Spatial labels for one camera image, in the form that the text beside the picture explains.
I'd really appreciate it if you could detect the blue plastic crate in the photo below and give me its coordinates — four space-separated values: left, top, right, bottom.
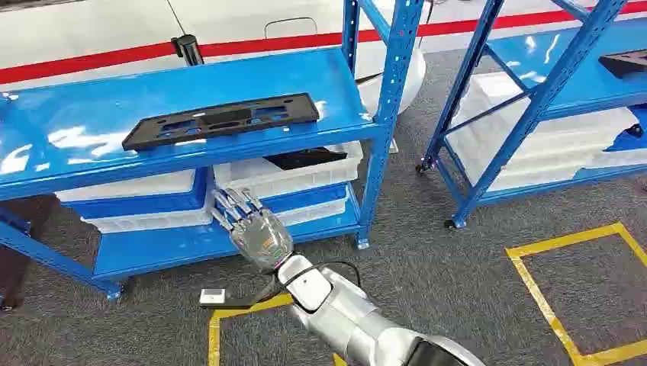
604 104 647 153
60 167 209 220

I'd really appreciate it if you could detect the white rounded plastic object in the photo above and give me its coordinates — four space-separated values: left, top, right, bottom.
355 44 427 118

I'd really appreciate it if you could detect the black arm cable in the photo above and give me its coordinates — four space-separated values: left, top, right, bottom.
285 260 362 300

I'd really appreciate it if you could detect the black barrier post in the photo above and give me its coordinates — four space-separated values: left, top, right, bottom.
170 34 205 68

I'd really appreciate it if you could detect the white plastic crate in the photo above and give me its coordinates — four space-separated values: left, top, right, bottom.
456 71 640 153
447 128 647 193
80 194 216 234
275 197 349 227
54 169 197 204
213 141 364 201

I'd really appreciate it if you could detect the blue metal shelf rack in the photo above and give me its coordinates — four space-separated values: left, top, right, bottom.
415 0 647 231
0 0 426 303

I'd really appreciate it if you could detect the flat black slotted plate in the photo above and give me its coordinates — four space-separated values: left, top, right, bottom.
121 92 321 153

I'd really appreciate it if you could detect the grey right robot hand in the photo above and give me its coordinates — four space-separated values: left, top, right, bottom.
209 188 295 274

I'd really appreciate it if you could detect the black plastic part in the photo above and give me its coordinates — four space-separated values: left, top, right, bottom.
598 49 647 80

